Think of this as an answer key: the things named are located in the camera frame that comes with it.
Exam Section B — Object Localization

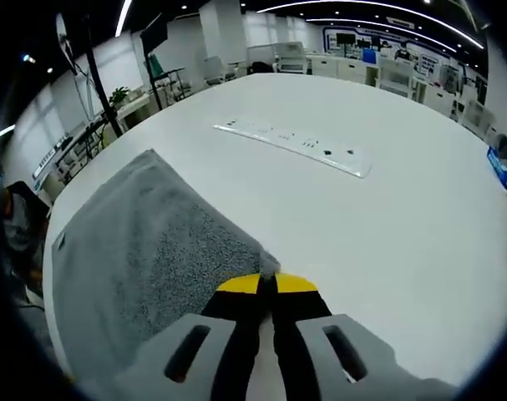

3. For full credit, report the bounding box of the grey towel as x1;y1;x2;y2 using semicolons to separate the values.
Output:
51;148;281;378

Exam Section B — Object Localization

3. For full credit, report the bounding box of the black stand pole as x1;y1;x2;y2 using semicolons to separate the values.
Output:
83;15;124;140

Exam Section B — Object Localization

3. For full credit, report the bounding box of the green board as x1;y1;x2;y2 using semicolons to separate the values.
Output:
145;51;165;79

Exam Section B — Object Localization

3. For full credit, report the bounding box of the small black monitor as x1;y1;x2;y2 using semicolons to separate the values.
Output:
139;16;170;45

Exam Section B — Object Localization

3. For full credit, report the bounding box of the white office chair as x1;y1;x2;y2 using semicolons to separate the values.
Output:
378;55;418;98
275;41;309;74
202;55;227;85

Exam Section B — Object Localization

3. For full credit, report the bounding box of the blue packet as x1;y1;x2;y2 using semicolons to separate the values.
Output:
486;145;507;191

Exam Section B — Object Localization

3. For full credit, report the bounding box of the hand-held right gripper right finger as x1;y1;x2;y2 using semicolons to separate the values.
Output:
271;271;459;401

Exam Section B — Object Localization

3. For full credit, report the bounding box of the large black monitor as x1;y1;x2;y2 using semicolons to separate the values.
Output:
54;12;77;77

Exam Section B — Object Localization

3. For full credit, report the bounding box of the white table socket panel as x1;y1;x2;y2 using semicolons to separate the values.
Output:
212;117;373;180

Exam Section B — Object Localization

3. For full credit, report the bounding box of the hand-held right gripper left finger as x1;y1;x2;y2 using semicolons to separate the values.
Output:
123;272;276;401

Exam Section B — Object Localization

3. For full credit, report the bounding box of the small green potted plant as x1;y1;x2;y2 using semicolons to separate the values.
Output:
108;86;131;108

